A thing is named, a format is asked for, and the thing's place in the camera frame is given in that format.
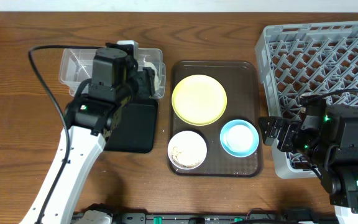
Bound white tissue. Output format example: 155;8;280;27
144;62;160;91

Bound food scraps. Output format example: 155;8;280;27
171;146;200;167

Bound white bowl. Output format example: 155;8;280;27
167;131;208;170

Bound pale green cup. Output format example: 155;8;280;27
227;124;254;152

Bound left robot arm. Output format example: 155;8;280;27
22;41;156;223

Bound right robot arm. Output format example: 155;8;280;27
258;96;358;223

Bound grey dishwasher rack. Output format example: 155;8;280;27
254;20;358;180

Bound blue bowl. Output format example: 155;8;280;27
219;119;260;157

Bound black plastic bin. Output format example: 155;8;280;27
104;99;158;154

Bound yellow plate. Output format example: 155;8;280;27
172;75;227;126

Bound clear plastic bin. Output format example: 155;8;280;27
60;48;166;99

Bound brown plastic tray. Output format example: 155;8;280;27
168;61;263;178

